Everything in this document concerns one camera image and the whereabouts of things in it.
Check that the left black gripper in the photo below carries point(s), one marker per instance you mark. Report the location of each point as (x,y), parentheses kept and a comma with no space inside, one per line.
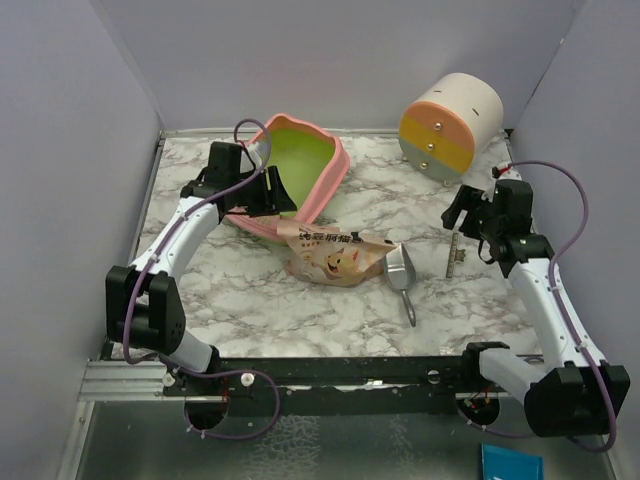
(273,200)

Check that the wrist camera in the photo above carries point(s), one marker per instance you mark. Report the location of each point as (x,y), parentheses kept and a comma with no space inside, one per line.
(260,149)
(505,171)

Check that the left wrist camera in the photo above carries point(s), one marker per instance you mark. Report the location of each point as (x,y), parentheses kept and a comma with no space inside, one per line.
(260,149)

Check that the peach cat litter bag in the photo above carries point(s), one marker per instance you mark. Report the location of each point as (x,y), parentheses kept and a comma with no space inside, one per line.
(329,256)

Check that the grey metal scoop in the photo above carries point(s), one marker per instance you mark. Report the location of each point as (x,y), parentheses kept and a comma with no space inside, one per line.
(400,275)

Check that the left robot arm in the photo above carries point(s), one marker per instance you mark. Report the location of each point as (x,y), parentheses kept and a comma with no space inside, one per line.
(143,305)

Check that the round cream drawer cabinet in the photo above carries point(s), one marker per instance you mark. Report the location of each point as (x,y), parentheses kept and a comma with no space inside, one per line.
(442,131)

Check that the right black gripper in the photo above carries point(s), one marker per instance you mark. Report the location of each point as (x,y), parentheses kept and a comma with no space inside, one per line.
(470,199)

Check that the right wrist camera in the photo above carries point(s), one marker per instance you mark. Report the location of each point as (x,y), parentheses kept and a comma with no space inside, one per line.
(505,171)

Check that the aluminium extrusion rail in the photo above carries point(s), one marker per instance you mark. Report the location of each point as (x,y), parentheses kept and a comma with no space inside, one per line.
(118,381)

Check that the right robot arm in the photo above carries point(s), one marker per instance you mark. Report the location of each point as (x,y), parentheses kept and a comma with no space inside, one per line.
(578,393)

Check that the blue card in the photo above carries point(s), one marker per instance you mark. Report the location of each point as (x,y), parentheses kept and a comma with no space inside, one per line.
(505,464)

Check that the pink green litter box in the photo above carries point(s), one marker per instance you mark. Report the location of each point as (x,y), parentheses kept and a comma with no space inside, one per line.
(311,163)

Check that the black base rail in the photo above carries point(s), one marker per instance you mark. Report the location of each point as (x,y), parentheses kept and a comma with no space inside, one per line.
(328,386)

